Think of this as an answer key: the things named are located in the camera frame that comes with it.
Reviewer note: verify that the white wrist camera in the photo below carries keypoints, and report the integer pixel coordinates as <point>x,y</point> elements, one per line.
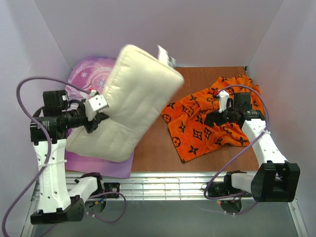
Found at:
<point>94,104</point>
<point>225,101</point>

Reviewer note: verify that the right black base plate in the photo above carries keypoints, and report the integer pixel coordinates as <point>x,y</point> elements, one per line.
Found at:
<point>219,190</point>

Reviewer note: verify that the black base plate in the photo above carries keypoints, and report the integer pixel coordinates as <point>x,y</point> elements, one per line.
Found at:
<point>219,190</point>
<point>111,187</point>

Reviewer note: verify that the aluminium rail frame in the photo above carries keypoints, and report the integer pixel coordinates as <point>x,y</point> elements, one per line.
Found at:
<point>172,205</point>

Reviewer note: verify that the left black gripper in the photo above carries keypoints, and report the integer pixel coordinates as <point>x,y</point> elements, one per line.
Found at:
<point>94,122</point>

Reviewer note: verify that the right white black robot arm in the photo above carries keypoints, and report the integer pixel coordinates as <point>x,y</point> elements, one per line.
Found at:
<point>276,179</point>

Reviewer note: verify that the orange black patterned pillowcase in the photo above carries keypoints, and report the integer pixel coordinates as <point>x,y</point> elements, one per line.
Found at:
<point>185,119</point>

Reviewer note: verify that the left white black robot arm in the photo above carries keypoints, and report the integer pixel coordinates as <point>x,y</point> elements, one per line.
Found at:
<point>48,134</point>

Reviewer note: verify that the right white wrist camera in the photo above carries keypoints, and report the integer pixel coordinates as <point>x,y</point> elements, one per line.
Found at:
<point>225,101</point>

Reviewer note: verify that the white pillow label tag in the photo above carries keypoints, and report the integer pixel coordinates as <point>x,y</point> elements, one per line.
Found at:
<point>164,58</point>

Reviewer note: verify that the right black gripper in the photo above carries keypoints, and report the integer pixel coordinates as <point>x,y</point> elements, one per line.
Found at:
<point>213,118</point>

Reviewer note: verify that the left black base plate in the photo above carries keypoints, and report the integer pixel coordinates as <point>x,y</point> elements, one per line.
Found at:
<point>111,187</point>

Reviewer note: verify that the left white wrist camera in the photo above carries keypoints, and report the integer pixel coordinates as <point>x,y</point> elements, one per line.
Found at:
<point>94,104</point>

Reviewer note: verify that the cream white pillow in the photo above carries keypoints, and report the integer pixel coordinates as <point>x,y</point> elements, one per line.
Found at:
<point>137,90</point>

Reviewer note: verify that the purple Elsa printed cloth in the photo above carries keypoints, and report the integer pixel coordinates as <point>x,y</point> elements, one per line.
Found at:
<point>92,73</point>

